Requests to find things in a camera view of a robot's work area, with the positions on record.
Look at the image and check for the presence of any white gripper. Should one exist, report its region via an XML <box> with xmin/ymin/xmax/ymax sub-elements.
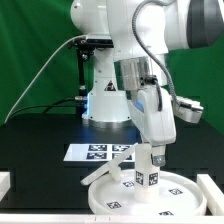
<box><xmin>128</xmin><ymin>87</ymin><xmax>176</xmax><ymax>167</ymax></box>

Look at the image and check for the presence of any white round table top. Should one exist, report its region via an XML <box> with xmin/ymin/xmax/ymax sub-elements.
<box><xmin>88</xmin><ymin>169</ymin><xmax>207</xmax><ymax>217</ymax></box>

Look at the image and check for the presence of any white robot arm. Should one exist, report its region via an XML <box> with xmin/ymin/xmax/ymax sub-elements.
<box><xmin>70</xmin><ymin>0</ymin><xmax>224</xmax><ymax>167</ymax></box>

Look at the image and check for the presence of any white right fence block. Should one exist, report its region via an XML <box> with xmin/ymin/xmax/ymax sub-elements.
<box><xmin>196</xmin><ymin>174</ymin><xmax>224</xmax><ymax>216</ymax></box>

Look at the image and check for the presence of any white fence block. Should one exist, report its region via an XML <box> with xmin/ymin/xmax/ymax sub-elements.
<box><xmin>0</xmin><ymin>172</ymin><xmax>11</xmax><ymax>201</ymax></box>
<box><xmin>196</xmin><ymin>174</ymin><xmax>224</xmax><ymax>216</ymax></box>

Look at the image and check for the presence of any white marker sheet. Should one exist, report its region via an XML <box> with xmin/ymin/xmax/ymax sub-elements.
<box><xmin>64</xmin><ymin>144</ymin><xmax>130</xmax><ymax>162</ymax></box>

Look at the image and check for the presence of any green backdrop curtain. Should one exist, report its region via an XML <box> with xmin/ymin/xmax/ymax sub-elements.
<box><xmin>0</xmin><ymin>0</ymin><xmax>224</xmax><ymax>134</ymax></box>

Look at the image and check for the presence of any white left fence block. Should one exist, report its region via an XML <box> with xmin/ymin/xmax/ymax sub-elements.
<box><xmin>0</xmin><ymin>172</ymin><xmax>11</xmax><ymax>201</ymax></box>

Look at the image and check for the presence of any white table base plate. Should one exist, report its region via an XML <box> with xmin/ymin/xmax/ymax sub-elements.
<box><xmin>81</xmin><ymin>143</ymin><xmax>137</xmax><ymax>186</ymax></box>

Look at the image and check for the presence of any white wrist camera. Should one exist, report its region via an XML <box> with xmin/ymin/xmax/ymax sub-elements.
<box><xmin>173</xmin><ymin>96</ymin><xmax>204</xmax><ymax>124</ymax></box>

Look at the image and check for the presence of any black cable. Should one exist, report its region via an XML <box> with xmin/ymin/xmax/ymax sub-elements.
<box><xmin>6</xmin><ymin>97</ymin><xmax>88</xmax><ymax>123</ymax></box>

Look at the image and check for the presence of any black camera stand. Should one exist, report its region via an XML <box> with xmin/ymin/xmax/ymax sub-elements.
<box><xmin>76</xmin><ymin>49</ymin><xmax>90</xmax><ymax>115</ymax></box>

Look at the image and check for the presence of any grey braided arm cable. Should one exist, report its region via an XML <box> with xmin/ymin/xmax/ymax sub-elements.
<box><xmin>131</xmin><ymin>0</ymin><xmax>183</xmax><ymax>113</ymax></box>

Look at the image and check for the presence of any white cable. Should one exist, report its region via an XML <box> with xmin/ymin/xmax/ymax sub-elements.
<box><xmin>3</xmin><ymin>34</ymin><xmax>87</xmax><ymax>124</ymax></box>

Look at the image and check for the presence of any white front rail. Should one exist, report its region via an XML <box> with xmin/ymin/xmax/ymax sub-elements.
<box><xmin>0</xmin><ymin>214</ymin><xmax>224</xmax><ymax>224</ymax></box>

